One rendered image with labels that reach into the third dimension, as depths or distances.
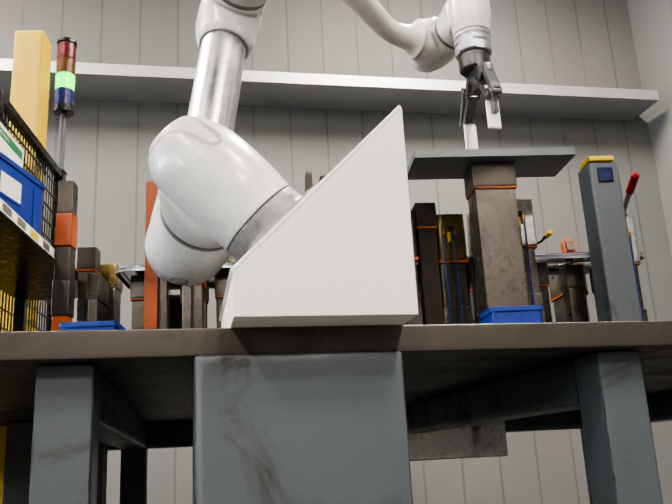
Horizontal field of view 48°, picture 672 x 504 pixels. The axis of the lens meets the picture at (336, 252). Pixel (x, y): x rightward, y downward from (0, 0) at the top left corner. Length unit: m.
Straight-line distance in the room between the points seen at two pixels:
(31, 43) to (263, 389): 2.03
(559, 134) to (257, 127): 1.75
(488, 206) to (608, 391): 0.59
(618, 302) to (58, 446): 1.18
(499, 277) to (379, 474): 0.71
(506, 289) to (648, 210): 3.10
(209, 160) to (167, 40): 3.14
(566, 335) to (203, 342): 0.55
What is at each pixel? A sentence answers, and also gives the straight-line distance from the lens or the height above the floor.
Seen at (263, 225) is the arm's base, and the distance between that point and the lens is 1.20.
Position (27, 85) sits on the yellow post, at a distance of 2.82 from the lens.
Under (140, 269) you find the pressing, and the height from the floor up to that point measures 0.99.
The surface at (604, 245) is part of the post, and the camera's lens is 1.79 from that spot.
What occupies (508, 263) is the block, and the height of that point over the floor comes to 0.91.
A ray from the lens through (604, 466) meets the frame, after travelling 1.31.
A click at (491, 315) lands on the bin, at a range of 1.55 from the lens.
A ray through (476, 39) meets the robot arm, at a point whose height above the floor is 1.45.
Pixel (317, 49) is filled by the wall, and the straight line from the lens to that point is 4.41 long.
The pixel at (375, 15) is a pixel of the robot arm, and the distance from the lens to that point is 1.90.
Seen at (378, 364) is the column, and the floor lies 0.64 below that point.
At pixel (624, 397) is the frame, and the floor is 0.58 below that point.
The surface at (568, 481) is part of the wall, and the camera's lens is 4.19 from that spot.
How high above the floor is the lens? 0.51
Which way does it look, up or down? 16 degrees up
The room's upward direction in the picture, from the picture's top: 3 degrees counter-clockwise
